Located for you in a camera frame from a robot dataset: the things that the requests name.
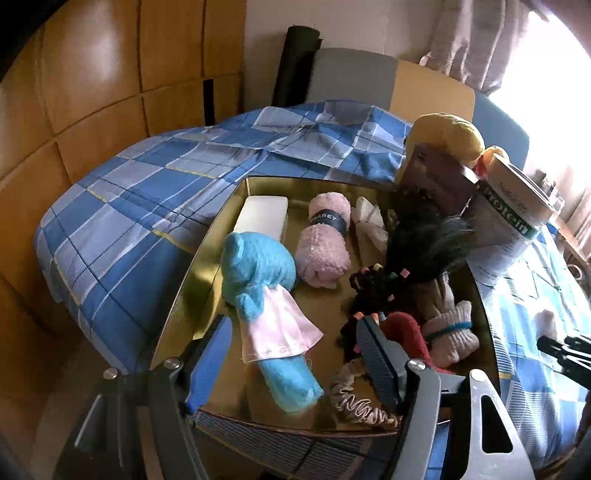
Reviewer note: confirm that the teal plush doll pink dress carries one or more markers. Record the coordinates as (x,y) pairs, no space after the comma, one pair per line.
(258,274)

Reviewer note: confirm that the wooden desk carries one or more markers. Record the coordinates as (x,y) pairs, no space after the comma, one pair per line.
(568,244)

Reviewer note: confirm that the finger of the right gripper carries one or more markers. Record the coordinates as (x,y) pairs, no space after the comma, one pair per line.
(580,343)
(575,365)

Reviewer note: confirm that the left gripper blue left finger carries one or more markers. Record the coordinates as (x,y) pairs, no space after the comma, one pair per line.
(205,362)

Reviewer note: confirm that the yellow plush bear toy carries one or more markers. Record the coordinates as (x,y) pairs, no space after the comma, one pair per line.
(455,137)

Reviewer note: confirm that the black rolled mat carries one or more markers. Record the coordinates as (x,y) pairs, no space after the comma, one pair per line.
(296,62)

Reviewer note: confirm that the white cloth bow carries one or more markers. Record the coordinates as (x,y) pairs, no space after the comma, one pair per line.
(369,225)

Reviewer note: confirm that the pink striped curtain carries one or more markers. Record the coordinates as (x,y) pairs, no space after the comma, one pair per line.
(480,43)

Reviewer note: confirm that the white sponge block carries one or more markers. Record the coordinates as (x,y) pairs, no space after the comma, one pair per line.
(263,214)

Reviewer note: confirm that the pink yarn skein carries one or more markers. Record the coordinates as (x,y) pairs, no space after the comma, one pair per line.
(321,256)

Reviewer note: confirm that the clear plastic bag of cotton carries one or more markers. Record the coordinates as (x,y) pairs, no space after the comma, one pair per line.
(546,324)

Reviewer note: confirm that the blue plaid bed sheet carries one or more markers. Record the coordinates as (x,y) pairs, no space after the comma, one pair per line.
(116,245)

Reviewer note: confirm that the dark maroon box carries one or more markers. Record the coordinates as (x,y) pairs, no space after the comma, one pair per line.
(448,182)

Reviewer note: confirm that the red plush item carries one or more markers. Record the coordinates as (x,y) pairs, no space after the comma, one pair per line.
(402,328)

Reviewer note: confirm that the white protein powder can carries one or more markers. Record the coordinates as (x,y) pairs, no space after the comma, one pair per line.
(507,213)

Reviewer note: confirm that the striped scrunchie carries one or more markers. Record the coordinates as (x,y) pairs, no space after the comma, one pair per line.
(353,407)

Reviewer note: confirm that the gold tray box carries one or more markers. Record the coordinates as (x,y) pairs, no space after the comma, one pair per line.
(238,391)

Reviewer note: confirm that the grey yellow blue headboard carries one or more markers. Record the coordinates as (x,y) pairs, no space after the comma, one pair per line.
(409,90)

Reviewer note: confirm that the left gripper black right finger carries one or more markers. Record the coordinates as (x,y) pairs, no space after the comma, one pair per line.
(386,363)

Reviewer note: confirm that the wooden wardrobe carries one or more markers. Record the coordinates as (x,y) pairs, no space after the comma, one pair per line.
(80,81)

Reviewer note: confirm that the white gloves blue band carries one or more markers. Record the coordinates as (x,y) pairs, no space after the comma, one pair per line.
(447,326)

